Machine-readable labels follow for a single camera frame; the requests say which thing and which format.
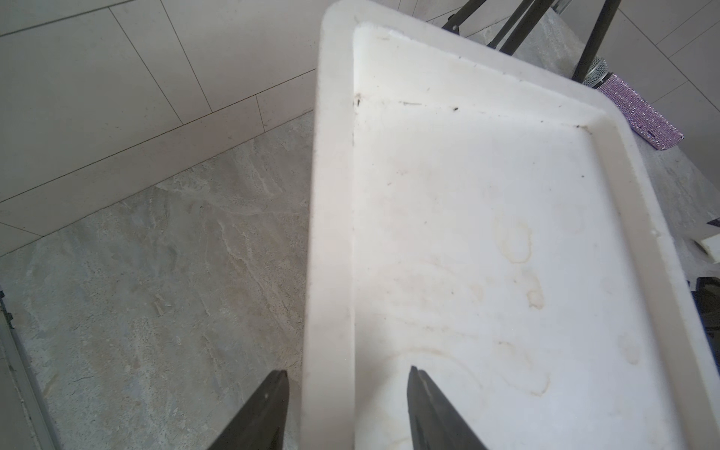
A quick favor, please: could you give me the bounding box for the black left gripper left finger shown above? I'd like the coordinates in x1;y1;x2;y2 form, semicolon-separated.
208;370;290;450

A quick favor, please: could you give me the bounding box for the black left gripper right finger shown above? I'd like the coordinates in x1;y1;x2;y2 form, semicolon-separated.
407;366;488;450

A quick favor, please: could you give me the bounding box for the white three-drawer cabinet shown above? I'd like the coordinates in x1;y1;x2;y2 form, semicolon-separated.
299;1;719;449

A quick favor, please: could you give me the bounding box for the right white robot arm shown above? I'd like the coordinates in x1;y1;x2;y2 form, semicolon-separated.
692;217;719;369

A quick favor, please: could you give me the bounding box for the purple glitter microphone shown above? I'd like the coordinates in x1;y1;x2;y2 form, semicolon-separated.
583;56;684;151

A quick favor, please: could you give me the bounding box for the black perforated music stand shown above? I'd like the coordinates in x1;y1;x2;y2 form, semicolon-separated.
441;0;623;84

